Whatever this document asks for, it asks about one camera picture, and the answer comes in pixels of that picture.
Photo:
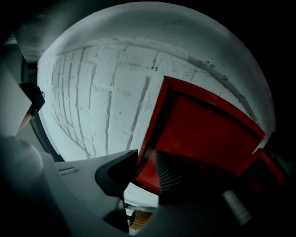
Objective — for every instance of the red plastic bin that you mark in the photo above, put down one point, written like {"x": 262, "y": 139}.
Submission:
{"x": 203, "y": 132}

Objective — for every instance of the tan striped object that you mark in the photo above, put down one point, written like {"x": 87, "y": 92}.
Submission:
{"x": 139, "y": 218}

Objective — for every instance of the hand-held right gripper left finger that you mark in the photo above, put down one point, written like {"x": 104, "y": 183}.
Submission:
{"x": 115, "y": 173}

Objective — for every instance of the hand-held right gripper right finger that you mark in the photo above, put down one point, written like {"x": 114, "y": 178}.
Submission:
{"x": 171, "y": 178}

